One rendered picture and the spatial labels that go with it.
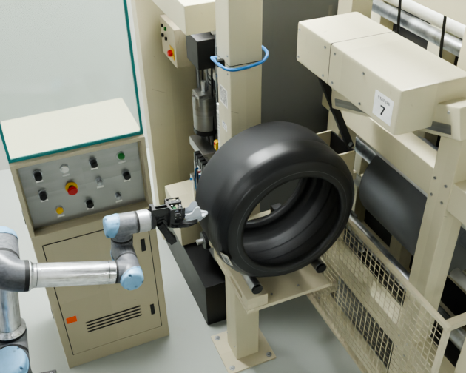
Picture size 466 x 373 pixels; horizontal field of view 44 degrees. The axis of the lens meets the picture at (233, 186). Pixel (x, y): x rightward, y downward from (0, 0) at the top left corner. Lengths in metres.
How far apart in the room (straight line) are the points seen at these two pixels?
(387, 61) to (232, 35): 0.55
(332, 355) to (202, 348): 0.69
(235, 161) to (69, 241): 0.99
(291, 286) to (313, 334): 0.93
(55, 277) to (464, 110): 1.29
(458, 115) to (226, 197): 0.77
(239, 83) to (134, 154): 0.65
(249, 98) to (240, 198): 0.43
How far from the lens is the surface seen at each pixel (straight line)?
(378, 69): 1.79
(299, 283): 2.40
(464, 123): 1.74
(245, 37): 2.07
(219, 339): 3.22
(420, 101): 1.74
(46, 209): 2.61
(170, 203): 1.98
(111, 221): 1.92
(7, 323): 2.13
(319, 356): 3.19
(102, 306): 2.98
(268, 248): 2.39
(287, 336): 3.26
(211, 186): 2.03
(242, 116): 2.20
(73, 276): 1.85
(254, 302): 2.27
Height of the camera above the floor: 2.51
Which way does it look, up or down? 36 degrees down
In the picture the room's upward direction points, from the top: 1 degrees counter-clockwise
